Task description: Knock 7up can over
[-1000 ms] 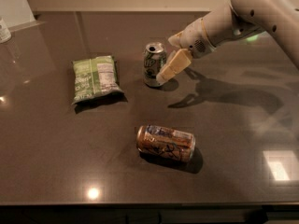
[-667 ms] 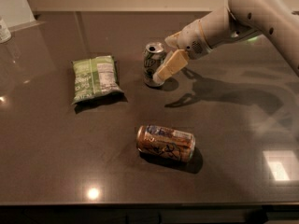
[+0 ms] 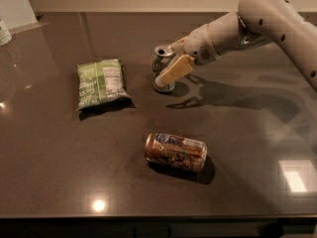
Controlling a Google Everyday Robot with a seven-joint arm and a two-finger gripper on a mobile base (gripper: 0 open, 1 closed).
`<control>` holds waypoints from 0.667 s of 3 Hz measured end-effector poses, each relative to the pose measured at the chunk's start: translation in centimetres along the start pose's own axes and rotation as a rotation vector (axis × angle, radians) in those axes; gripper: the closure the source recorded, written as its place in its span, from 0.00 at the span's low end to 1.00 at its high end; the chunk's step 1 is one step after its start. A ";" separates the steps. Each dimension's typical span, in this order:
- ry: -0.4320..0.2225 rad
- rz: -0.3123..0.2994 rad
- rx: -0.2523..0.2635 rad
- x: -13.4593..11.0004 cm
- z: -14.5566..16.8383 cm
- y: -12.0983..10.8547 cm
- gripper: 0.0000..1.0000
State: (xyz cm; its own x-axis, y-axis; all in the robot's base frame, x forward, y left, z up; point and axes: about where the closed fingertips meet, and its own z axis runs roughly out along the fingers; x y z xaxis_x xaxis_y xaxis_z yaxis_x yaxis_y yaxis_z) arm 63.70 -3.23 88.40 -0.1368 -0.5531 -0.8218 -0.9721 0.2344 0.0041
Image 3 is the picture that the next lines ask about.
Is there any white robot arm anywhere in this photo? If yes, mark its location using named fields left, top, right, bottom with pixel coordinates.
left=152, top=0, right=317, bottom=92

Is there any orange soda can lying down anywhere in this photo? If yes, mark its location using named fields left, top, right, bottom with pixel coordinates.
left=145, top=133, right=207, bottom=173

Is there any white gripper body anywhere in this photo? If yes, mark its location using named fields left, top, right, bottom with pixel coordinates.
left=183, top=24, right=219, bottom=65

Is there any green white 7up can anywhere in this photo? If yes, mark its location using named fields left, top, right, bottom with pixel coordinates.
left=152, top=45, right=175, bottom=93

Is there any white bottle at left edge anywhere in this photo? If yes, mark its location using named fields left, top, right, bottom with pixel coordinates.
left=0, top=18, right=12, bottom=46

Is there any green chip bag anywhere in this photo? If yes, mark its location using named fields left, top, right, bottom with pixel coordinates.
left=77, top=59, right=131, bottom=110

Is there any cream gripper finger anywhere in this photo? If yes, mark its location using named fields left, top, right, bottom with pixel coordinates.
left=168, top=38, right=186, bottom=56
left=155, top=55, right=194, bottom=87

